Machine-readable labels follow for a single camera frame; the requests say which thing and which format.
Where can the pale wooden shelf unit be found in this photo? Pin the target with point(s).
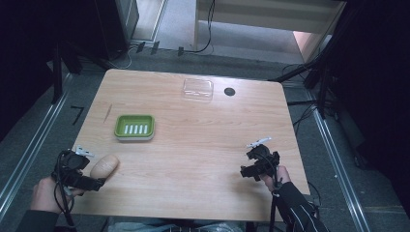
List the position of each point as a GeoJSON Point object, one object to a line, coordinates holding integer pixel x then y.
{"type": "Point", "coordinates": [267, 19]}

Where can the black metal stand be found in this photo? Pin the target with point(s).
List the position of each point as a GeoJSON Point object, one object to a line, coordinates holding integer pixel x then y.
{"type": "Point", "coordinates": [57, 74]}
{"type": "Point", "coordinates": [322, 80]}

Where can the person's right hand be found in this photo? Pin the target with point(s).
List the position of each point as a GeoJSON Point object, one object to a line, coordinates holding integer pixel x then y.
{"type": "Point", "coordinates": [277, 179]}

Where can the metal floor rail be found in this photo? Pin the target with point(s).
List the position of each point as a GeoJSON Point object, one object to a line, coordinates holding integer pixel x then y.
{"type": "Point", "coordinates": [29, 154]}
{"type": "Point", "coordinates": [338, 167]}

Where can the clear plastic container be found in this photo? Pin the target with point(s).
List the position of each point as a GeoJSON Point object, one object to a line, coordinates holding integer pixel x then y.
{"type": "Point", "coordinates": [198, 89]}

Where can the person's left hand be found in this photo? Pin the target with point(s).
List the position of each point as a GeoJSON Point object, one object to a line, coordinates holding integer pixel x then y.
{"type": "Point", "coordinates": [46, 196]}

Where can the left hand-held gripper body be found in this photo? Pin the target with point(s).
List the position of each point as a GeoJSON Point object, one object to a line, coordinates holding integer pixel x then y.
{"type": "Point", "coordinates": [71, 162]}

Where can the dark cabinet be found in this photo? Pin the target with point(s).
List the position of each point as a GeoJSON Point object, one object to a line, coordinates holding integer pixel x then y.
{"type": "Point", "coordinates": [112, 25]}

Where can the green soap dish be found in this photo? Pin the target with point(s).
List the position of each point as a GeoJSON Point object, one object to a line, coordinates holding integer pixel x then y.
{"type": "Point", "coordinates": [134, 127]}

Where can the thin wooden stick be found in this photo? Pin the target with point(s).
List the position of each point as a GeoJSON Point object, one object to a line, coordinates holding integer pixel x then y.
{"type": "Point", "coordinates": [107, 113]}

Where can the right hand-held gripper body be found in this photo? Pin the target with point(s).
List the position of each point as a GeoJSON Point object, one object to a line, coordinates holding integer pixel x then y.
{"type": "Point", "coordinates": [264, 159]}

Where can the person's legs in jeans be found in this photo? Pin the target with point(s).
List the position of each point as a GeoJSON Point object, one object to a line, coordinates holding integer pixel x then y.
{"type": "Point", "coordinates": [174, 226]}

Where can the black plug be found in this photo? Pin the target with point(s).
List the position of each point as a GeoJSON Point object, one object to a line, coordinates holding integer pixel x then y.
{"type": "Point", "coordinates": [140, 47]}
{"type": "Point", "coordinates": [181, 51]}

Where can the wooden egg-shaped block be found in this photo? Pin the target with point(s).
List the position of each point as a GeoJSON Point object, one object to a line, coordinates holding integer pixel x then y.
{"type": "Point", "coordinates": [104, 166]}

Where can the black table grommet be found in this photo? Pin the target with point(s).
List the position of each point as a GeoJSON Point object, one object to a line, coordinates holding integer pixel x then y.
{"type": "Point", "coordinates": [229, 91]}

